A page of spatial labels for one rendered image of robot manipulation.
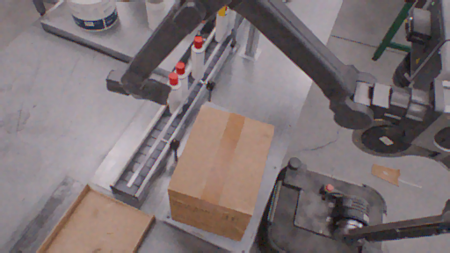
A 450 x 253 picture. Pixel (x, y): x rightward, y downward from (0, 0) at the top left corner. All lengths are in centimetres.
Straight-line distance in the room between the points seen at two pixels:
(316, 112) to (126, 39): 152
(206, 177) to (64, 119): 73
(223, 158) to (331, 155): 154
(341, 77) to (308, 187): 135
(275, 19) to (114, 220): 87
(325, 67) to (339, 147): 184
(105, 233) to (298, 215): 104
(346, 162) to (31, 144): 187
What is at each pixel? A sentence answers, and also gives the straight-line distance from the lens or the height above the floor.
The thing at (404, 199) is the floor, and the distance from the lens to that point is 250.
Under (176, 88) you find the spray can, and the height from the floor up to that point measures 104.
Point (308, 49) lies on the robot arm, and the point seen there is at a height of 156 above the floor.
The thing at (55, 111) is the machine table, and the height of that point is 83.
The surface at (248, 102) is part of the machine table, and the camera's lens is 146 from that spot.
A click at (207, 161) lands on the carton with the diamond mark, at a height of 112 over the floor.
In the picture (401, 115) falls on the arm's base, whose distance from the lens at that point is 75.
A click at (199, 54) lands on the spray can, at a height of 103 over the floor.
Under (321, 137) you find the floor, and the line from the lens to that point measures 248.
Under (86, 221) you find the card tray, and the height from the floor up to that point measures 83.
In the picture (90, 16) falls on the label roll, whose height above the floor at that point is 96.
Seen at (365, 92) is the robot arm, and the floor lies 147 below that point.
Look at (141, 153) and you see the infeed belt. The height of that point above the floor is 88.
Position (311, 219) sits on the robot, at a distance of 190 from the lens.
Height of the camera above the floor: 197
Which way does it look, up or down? 57 degrees down
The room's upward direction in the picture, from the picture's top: 8 degrees clockwise
